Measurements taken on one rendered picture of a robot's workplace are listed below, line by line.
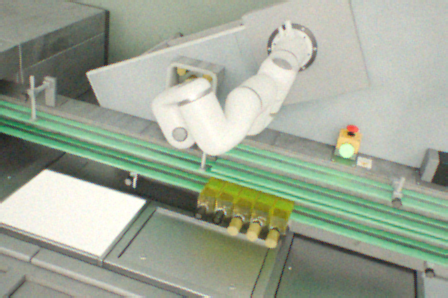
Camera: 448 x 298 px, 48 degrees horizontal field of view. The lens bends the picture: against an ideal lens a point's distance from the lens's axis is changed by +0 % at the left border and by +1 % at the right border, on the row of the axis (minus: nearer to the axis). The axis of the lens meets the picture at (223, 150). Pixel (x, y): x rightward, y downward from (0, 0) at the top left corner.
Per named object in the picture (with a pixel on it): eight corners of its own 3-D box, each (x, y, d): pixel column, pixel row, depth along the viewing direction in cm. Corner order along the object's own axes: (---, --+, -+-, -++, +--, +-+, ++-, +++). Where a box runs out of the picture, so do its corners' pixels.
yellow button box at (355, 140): (336, 145, 169) (333, 155, 163) (341, 125, 166) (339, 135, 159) (356, 150, 168) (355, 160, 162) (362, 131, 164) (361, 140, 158)
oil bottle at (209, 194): (215, 179, 175) (193, 212, 156) (217, 165, 172) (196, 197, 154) (230, 183, 173) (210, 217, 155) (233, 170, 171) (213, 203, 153)
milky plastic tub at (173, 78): (171, 112, 183) (162, 121, 175) (177, 54, 172) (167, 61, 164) (216, 124, 179) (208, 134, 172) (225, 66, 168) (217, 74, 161)
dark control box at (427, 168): (419, 167, 164) (420, 180, 157) (427, 146, 160) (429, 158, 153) (445, 174, 162) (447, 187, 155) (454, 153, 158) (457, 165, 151)
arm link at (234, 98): (248, 71, 113) (221, 90, 102) (272, 124, 116) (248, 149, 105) (201, 90, 121) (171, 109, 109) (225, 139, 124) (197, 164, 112)
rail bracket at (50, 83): (56, 101, 193) (18, 124, 174) (55, 60, 185) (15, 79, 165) (67, 105, 192) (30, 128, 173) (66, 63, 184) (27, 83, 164)
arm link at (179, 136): (235, 119, 128) (210, 66, 125) (232, 138, 108) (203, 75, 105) (178, 144, 131) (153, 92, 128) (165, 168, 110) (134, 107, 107)
